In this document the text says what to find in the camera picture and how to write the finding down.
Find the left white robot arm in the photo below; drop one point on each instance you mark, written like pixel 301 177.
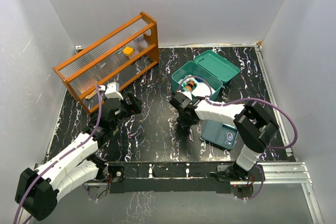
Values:
pixel 39 190

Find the blue-grey divider tray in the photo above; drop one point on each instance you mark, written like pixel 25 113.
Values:
pixel 214 133

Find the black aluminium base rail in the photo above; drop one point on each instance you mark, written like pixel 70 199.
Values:
pixel 126 177

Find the orange wooden shelf rack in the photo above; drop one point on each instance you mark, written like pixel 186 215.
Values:
pixel 104 61

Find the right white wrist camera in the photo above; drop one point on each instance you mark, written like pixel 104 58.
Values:
pixel 188 94

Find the teal medicine box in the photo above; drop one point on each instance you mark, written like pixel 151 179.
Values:
pixel 209 68

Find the brown medicine bottle orange cap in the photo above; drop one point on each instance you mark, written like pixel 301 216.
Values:
pixel 190 86

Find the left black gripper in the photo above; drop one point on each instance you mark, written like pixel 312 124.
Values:
pixel 135 106

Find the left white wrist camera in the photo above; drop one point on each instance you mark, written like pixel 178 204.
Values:
pixel 111 91

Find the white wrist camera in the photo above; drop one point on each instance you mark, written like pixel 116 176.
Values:
pixel 111 91
pixel 188 94

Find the black handled scissors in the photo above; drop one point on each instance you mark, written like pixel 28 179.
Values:
pixel 190 136

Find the cream medicine carton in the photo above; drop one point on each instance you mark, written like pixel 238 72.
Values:
pixel 114 132

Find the white gauze packet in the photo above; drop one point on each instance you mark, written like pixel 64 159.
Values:
pixel 203 90

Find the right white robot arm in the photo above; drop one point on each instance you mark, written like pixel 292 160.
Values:
pixel 254 124

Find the yellow-orange small block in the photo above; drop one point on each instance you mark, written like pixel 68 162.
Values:
pixel 128 51

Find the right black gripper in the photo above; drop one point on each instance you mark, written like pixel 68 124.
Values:
pixel 185 123

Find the small tape roll bag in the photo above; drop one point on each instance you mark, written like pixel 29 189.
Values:
pixel 230 139

